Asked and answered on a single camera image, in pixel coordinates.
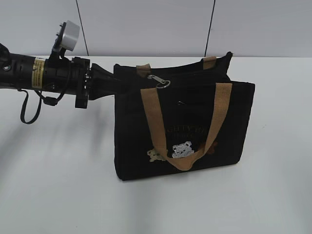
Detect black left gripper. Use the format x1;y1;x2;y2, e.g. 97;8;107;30
70;57;127;109

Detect silver zipper pull with ring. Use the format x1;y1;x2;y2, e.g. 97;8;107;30
147;75;171;89

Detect black tote bag tan handles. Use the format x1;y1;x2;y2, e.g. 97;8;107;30
114;52;255;181

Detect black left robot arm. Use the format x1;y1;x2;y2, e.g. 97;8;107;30
0;45;129;109

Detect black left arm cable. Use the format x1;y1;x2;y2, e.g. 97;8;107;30
17;82;64;124

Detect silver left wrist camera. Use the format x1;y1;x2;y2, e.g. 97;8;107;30
50;20;80;58

